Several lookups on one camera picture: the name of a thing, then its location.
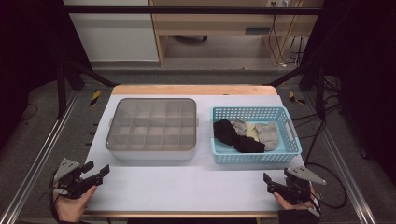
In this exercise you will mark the black object under desk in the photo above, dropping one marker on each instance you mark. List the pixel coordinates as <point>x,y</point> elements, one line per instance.
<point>190,39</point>

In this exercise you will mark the white cabinet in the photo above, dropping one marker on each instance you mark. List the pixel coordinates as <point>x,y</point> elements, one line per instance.
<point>115,37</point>

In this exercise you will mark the aluminium rail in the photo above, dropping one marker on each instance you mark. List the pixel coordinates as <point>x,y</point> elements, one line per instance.
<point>39,161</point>
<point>356,196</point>

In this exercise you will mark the grey sock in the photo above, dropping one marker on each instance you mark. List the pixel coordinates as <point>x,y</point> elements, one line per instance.
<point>239,126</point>
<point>267,135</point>

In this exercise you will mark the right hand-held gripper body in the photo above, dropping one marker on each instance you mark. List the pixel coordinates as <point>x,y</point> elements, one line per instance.
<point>299,186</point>

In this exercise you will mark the translucent grey box lid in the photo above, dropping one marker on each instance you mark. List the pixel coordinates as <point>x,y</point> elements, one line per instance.
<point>152,124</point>

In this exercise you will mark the black frame bar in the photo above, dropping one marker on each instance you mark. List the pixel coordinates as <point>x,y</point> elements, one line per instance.
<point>186,10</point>

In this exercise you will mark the white wall socket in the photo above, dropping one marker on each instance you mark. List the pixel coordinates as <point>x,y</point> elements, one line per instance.
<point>278,3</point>

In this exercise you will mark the wooden desk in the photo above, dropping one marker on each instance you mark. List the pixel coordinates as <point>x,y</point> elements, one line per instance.
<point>218,21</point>

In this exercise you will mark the white compartment storage box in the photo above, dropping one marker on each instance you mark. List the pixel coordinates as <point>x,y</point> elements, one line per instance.
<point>149,155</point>

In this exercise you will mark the black curtain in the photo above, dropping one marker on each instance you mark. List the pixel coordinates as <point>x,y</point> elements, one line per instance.
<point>367,77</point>
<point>28,62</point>

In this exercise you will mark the black metal stand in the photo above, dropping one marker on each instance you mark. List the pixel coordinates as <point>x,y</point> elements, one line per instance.
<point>320,93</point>
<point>61,93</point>

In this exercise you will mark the black sock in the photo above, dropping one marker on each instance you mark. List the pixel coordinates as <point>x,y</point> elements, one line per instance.
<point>249,145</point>
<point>224,130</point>

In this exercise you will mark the person's left hand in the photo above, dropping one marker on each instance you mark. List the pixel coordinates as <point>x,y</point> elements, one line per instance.
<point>70,208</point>

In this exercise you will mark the person's right hand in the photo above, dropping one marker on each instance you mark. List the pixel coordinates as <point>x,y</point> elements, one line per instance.
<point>295,207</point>

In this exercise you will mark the white table mat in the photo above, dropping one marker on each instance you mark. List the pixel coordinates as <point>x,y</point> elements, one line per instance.
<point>186,186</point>

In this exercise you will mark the black yellow tape strip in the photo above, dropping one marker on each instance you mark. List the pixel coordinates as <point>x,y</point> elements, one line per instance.
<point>294,98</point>
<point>95,98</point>

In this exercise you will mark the light blue plastic basket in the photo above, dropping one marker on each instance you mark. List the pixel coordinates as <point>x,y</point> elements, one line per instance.
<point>280,155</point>

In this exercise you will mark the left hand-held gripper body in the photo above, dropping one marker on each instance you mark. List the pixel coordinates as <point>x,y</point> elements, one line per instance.
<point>70,169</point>

